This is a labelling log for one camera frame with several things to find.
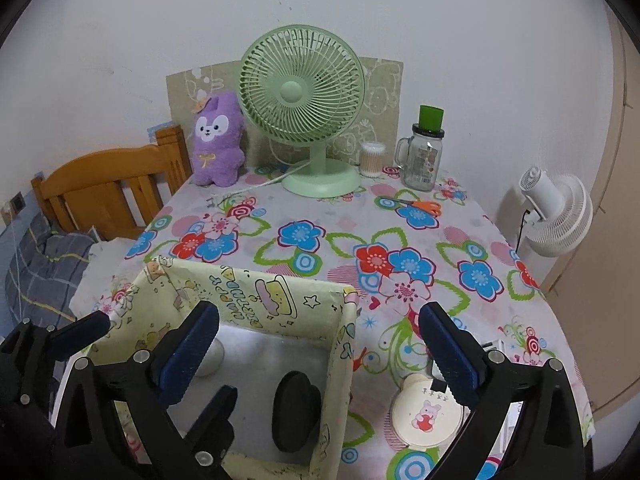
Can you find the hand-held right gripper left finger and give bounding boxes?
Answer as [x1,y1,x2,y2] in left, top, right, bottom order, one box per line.
[52,301,237,480]

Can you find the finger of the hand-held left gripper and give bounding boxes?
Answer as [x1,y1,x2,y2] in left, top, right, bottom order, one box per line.
[0,311,111,411]

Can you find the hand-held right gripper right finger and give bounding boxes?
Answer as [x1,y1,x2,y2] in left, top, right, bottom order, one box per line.
[419,302,586,480]

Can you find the white bottle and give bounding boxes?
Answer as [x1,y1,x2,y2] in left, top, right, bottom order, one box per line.
[195,337,226,378]

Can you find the round cream bunny mirror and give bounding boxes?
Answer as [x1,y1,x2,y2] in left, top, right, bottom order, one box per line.
[389,372,473,448]

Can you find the yellow printed storage box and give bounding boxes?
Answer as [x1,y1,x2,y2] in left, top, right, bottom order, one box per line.
[82,255,360,480]

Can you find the black heart-shaped object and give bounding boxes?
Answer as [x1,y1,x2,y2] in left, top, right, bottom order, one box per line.
[271,371,322,453]

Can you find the white cloth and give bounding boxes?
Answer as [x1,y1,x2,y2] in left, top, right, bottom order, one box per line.
[70,237,146,316]

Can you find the grey plaid bedding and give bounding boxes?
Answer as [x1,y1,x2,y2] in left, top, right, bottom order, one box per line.
[5,210,96,331]

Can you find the wooden bed headboard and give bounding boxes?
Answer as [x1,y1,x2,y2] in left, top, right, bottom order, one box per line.
[31,125,192,241]

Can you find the white circulator fan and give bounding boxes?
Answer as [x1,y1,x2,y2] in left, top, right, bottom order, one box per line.
[517,166,594,259]

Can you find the floral tablecloth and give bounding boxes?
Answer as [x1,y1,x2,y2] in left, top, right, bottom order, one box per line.
[70,165,596,480]

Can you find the purple plush toy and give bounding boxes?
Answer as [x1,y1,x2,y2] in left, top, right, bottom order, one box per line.
[190,91,247,188]

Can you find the glass mug jar green lid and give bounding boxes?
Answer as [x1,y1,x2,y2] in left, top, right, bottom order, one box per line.
[395,105,446,192]

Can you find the clear cotton swab jar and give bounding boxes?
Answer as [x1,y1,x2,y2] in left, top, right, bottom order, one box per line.
[360,141,387,179]

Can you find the green desk fan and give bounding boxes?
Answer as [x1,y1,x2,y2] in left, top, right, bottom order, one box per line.
[238,24,367,199]

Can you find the black fan power cable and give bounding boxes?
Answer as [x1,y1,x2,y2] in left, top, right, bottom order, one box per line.
[515,207,531,251]

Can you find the orange handled scissors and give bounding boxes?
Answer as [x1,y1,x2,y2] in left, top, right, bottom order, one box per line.
[378,196,444,217]

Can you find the white fan power cable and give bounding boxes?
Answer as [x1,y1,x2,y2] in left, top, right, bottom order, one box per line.
[220,160,313,198]

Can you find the beige printed wall sheet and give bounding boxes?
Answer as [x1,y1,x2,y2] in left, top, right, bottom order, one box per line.
[166,55,405,171]

